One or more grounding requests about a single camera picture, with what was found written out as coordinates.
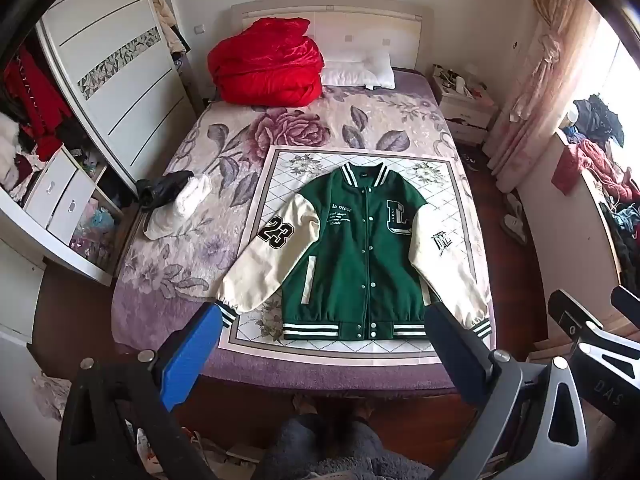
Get pile of dark clothes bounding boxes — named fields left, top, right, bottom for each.
left=570, top=94, right=640, bottom=286

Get cream wooden desk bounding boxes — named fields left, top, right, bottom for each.
left=515, top=129, right=640, bottom=333

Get white nightstand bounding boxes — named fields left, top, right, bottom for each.
left=431, top=67, right=500, bottom=147

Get person's grey fleece trousers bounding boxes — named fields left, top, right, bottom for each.
left=250, top=412, right=436, bottom=480

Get red knitted garment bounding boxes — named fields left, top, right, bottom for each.
left=552, top=139, right=633, bottom=202

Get cream bed headboard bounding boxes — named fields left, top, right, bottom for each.
left=231, top=0, right=436, bottom=73

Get pink curtain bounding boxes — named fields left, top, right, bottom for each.
left=482, top=0, right=601, bottom=193

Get scattered paper packets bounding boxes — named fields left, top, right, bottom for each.
left=125, top=422, right=268, bottom=480

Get green varsity jacket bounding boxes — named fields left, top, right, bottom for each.
left=219, top=162, right=493, bottom=343

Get red quilt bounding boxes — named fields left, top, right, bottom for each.
left=207, top=16, right=326, bottom=108

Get cream hanging garment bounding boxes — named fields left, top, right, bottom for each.
left=149, top=0, right=193, bottom=56

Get white sliding-door wardrobe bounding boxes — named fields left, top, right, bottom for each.
left=0, top=0, right=201, bottom=346

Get crumpled floral cloth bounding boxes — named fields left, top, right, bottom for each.
left=31, top=371, right=74, bottom=422

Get white folded clothes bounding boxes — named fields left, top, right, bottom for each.
left=0, top=111, right=25, bottom=192

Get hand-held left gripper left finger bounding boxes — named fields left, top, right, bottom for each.
left=57, top=301, right=223, bottom=480

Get white pillow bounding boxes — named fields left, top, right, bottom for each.
left=320, top=51, right=396, bottom=90

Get white drawer unit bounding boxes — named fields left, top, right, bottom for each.
left=22, top=145, right=108, bottom=235

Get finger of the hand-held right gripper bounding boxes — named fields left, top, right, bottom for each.
left=611, top=285, right=640, bottom=319
left=547, top=289, right=606, bottom=342

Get black garment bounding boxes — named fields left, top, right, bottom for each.
left=136, top=170, right=195, bottom=212

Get red hanging clothes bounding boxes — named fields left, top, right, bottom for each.
left=2, top=45, right=72, bottom=158

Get bed with purple floral blanket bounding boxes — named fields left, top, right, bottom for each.
left=111, top=71, right=501, bottom=397

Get white floral diamond-pattern mat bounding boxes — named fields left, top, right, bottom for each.
left=216, top=146, right=483, bottom=367

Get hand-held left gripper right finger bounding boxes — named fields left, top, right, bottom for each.
left=425, top=301, right=591, bottom=480

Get white fluffy garment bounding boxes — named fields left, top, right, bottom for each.
left=143, top=176, right=213, bottom=241

